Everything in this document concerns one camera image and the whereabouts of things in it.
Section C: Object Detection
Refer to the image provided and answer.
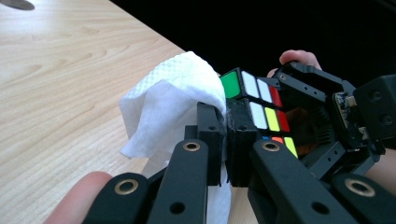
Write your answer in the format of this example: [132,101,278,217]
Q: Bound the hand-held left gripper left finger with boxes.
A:
[184,102,227,188]

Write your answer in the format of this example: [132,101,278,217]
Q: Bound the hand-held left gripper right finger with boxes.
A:
[225,98,263,189]

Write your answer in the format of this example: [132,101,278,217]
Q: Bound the multicoloured puzzle cube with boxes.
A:
[219,67,300,160]

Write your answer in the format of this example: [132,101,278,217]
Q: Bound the white wet wipe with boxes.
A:
[120,50,233,224]

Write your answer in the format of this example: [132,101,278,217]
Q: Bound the dark round table grommet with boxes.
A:
[0,0,35,11]

